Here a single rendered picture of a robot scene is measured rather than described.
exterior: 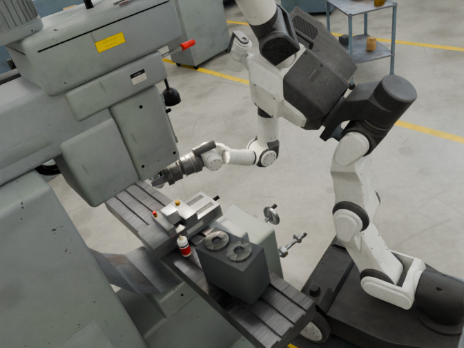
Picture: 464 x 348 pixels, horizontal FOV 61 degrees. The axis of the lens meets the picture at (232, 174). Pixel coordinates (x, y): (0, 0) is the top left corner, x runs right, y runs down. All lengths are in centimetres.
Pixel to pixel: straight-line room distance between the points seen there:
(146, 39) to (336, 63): 60
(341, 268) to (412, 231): 110
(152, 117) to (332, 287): 109
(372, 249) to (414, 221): 138
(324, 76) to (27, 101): 87
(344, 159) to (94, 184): 82
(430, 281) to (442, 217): 140
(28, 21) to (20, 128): 28
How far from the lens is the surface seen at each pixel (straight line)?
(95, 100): 125
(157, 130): 140
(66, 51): 119
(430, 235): 295
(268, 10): 112
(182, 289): 171
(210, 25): 619
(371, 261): 171
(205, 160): 157
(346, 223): 153
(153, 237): 171
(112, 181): 135
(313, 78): 129
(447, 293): 172
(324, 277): 191
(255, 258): 134
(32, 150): 124
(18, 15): 119
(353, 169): 138
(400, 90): 125
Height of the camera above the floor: 210
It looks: 36 degrees down
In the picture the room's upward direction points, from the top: 14 degrees counter-clockwise
